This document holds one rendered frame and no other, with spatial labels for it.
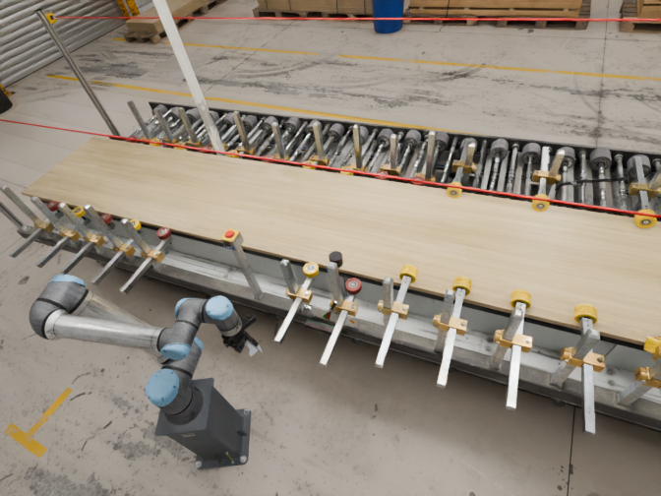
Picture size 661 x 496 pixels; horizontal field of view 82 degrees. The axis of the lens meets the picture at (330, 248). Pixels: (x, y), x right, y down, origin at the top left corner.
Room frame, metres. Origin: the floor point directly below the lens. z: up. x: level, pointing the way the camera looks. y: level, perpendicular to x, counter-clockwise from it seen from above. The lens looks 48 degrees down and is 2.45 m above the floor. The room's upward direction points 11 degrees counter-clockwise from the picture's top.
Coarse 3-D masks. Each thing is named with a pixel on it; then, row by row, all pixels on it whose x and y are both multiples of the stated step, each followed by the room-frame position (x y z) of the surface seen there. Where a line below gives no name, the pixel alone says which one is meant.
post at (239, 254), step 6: (240, 246) 1.29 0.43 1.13; (234, 252) 1.27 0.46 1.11; (240, 252) 1.28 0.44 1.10; (240, 258) 1.26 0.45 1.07; (246, 258) 1.29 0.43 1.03; (240, 264) 1.27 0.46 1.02; (246, 264) 1.28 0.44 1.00; (246, 270) 1.26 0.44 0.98; (246, 276) 1.27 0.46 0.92; (252, 276) 1.28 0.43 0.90; (252, 282) 1.26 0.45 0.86; (252, 288) 1.27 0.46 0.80; (258, 288) 1.28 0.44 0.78; (258, 294) 1.26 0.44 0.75; (264, 294) 1.29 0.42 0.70
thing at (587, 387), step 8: (584, 320) 0.67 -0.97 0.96; (584, 328) 0.63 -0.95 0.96; (592, 328) 0.63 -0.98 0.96; (584, 368) 0.48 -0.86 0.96; (592, 368) 0.47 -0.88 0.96; (584, 376) 0.45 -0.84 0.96; (592, 376) 0.45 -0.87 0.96; (584, 384) 0.42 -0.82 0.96; (592, 384) 0.42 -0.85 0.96; (584, 392) 0.40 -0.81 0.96; (592, 392) 0.39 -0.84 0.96; (584, 400) 0.37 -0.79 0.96; (592, 400) 0.37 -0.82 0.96; (584, 408) 0.34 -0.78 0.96; (592, 408) 0.34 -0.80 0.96; (584, 416) 0.32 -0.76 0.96; (592, 416) 0.31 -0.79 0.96; (584, 424) 0.30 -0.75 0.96; (592, 424) 0.29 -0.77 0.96; (584, 432) 0.28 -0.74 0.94; (592, 432) 0.27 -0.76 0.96
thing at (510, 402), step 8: (520, 304) 0.79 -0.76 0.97; (520, 328) 0.68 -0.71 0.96; (512, 344) 0.62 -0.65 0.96; (512, 352) 0.59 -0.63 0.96; (512, 360) 0.56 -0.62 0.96; (512, 368) 0.53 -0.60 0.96; (512, 376) 0.50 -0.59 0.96; (512, 384) 0.47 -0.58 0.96; (512, 392) 0.44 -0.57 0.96; (512, 400) 0.42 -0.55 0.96; (512, 408) 0.39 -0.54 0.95
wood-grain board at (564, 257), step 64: (64, 192) 2.38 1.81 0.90; (128, 192) 2.23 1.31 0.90; (192, 192) 2.09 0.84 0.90; (256, 192) 1.97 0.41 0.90; (320, 192) 1.85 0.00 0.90; (384, 192) 1.73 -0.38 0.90; (320, 256) 1.33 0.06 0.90; (384, 256) 1.24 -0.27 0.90; (448, 256) 1.16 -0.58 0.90; (512, 256) 1.09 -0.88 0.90; (576, 256) 1.02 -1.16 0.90; (640, 256) 0.95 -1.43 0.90; (640, 320) 0.65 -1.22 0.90
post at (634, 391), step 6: (660, 360) 0.43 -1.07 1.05; (654, 366) 0.43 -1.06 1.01; (660, 366) 0.41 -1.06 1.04; (654, 372) 0.41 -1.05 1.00; (660, 372) 0.40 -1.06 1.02; (654, 378) 0.40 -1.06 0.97; (660, 378) 0.39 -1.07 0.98; (636, 384) 0.41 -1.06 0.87; (624, 390) 0.43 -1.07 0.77; (630, 390) 0.41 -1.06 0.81; (636, 390) 0.40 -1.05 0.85; (642, 390) 0.39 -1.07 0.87; (648, 390) 0.38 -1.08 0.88; (624, 396) 0.41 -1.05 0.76; (630, 396) 0.40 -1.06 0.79; (636, 396) 0.39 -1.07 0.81; (624, 402) 0.39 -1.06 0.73; (630, 402) 0.39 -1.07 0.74
